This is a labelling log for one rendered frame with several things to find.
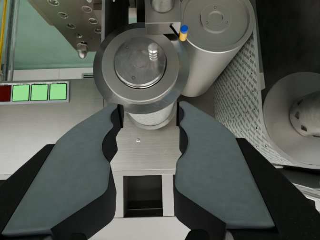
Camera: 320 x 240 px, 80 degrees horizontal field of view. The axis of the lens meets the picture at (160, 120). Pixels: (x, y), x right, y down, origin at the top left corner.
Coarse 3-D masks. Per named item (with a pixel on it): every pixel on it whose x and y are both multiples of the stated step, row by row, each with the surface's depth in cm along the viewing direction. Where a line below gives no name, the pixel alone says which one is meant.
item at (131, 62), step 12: (120, 48) 28; (132, 48) 28; (144, 48) 28; (120, 60) 27; (132, 60) 27; (144, 60) 27; (120, 72) 27; (132, 72) 27; (144, 72) 27; (156, 72) 27; (132, 84) 27; (144, 84) 27
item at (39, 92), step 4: (32, 88) 62; (36, 88) 62; (40, 88) 62; (44, 88) 62; (32, 92) 62; (36, 92) 62; (40, 92) 62; (44, 92) 62; (32, 96) 62; (36, 96) 62; (40, 96) 62; (44, 96) 62
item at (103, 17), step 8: (104, 0) 32; (112, 0) 37; (120, 0) 45; (104, 8) 31; (112, 8) 37; (120, 8) 45; (104, 16) 31; (112, 16) 37; (120, 16) 45; (104, 24) 31; (112, 24) 36; (120, 24) 44; (104, 32) 31
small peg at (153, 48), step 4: (152, 44) 25; (156, 44) 25; (148, 48) 25; (152, 48) 25; (156, 48) 25; (152, 52) 25; (156, 52) 25; (152, 56) 26; (156, 56) 26; (152, 60) 27; (156, 60) 27
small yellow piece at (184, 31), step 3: (171, 27) 27; (183, 27) 23; (186, 27) 23; (174, 30) 26; (180, 30) 24; (183, 30) 23; (186, 30) 23; (177, 33) 26; (180, 33) 24; (183, 33) 24; (186, 33) 24; (177, 36) 26; (180, 36) 25; (183, 36) 24; (186, 36) 25; (180, 39) 25; (183, 39) 25
